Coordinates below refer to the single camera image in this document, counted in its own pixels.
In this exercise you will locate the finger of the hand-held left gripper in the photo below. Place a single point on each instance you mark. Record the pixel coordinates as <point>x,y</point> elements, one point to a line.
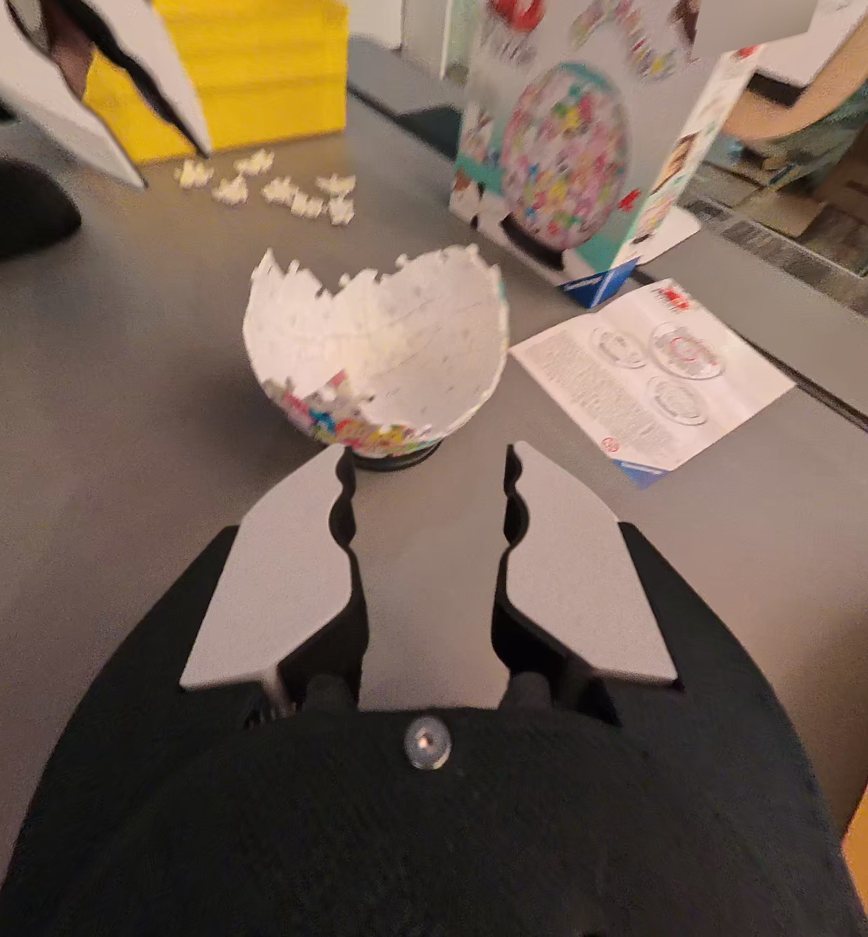
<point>38,102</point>
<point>163,66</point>

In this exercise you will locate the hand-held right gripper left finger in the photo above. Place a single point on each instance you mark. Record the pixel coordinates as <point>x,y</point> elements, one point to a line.
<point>280,593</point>

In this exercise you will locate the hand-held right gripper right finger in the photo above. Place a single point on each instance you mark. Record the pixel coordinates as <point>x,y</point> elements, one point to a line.
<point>580,593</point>

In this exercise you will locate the pile of white puzzle pieces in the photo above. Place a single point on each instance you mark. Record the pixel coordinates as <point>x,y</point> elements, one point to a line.
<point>280,190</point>

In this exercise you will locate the partly built puzzle ball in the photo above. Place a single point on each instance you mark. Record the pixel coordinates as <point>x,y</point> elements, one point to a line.
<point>419,337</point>

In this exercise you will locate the black round ball stand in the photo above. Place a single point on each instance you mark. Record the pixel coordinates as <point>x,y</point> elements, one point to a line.
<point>397,457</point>

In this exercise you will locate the colourful puzzle box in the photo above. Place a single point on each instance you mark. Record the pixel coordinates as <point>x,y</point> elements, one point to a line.
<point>573,146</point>

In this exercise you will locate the person's left hand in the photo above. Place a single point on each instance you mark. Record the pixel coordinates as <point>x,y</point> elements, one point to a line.
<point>75,58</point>

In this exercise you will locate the white instruction leaflet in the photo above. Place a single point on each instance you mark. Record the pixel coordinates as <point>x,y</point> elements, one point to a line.
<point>624,388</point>

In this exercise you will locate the cardboard box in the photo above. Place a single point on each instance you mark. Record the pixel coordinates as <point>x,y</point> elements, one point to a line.
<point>859,194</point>

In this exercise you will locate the rounded wooden board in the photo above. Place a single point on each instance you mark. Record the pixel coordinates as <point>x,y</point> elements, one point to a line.
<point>807,102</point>

